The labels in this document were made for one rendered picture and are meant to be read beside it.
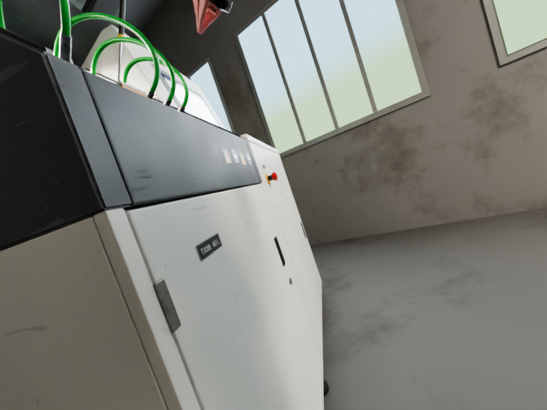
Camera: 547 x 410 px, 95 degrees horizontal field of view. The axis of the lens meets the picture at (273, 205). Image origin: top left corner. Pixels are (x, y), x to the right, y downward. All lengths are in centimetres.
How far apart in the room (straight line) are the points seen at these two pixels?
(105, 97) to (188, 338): 30
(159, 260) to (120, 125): 17
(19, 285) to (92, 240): 12
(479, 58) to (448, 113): 38
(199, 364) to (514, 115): 244
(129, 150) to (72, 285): 16
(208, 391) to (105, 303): 16
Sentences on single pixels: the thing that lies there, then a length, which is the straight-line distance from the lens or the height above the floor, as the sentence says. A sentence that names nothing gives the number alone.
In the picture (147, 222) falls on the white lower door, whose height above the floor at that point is 77.
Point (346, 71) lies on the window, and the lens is 261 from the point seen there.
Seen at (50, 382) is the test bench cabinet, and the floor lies 63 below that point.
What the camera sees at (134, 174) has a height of 83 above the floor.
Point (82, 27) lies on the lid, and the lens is 131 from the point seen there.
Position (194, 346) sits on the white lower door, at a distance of 37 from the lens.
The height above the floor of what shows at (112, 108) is 91.
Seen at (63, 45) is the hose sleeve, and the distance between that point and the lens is 69.
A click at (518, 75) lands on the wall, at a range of 254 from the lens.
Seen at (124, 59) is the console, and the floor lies 141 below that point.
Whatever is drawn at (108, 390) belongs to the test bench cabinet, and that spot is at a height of 61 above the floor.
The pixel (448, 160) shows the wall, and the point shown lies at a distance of 248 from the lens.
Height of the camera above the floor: 76
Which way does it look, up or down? 4 degrees down
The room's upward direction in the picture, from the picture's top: 19 degrees counter-clockwise
